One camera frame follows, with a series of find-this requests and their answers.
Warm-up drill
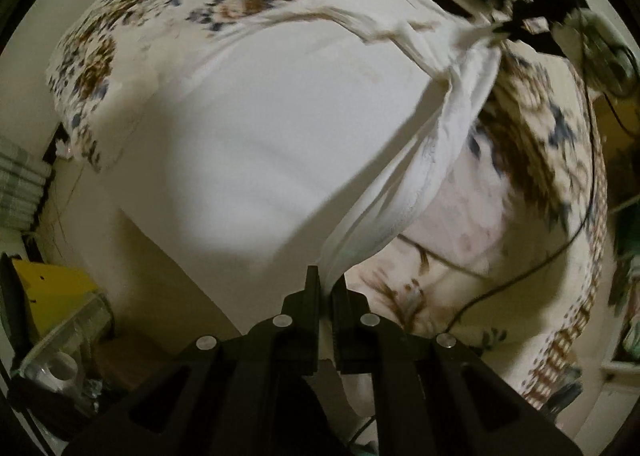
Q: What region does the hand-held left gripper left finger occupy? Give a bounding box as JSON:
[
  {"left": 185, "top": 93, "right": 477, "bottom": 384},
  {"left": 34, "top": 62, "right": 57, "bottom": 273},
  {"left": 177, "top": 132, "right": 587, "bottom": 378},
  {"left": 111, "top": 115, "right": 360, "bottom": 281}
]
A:
[{"left": 64, "top": 265, "right": 322, "bottom": 456}]

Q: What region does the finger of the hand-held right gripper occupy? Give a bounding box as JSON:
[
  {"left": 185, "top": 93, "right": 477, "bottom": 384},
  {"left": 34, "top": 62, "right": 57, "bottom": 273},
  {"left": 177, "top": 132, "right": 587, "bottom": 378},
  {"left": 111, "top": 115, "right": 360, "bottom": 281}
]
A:
[{"left": 491, "top": 11, "right": 532, "bottom": 43}]

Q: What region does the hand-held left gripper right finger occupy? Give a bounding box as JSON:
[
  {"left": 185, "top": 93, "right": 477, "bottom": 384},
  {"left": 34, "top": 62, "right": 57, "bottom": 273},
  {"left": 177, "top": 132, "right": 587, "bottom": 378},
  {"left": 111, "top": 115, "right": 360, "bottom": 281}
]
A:
[{"left": 331, "top": 280, "right": 584, "bottom": 456}]

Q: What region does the white garment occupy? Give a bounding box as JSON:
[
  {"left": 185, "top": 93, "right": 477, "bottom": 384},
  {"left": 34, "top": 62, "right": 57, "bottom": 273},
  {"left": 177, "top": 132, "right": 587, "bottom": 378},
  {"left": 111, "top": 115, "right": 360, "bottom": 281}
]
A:
[{"left": 95, "top": 0, "right": 507, "bottom": 418}]

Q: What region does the floral bed sheet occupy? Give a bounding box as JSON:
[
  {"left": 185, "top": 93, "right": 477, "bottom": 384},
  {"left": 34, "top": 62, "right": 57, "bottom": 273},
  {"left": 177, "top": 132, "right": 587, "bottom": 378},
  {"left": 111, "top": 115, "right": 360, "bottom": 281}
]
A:
[{"left": 45, "top": 0, "right": 612, "bottom": 412}]

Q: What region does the clear plastic container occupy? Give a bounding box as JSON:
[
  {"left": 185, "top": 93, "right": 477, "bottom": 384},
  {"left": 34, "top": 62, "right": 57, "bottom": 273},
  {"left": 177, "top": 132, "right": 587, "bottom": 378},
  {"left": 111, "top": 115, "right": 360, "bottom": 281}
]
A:
[{"left": 19, "top": 295, "right": 117, "bottom": 393}]

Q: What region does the yellow box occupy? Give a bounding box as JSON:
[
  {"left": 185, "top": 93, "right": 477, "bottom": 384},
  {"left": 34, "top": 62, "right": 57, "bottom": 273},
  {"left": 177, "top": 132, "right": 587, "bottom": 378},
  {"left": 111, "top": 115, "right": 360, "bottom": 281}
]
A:
[{"left": 10, "top": 258, "right": 101, "bottom": 348}]

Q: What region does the stack of folded cloths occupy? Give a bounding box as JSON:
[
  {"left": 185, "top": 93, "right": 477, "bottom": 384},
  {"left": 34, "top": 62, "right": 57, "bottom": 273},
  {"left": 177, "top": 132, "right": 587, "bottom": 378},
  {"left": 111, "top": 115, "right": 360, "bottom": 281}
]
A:
[{"left": 0, "top": 135, "right": 55, "bottom": 233}]

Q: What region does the black cable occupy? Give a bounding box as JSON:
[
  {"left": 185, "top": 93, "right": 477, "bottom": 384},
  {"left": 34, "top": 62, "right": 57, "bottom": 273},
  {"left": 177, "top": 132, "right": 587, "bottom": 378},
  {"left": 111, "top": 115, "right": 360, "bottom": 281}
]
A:
[{"left": 350, "top": 79, "right": 601, "bottom": 443}]

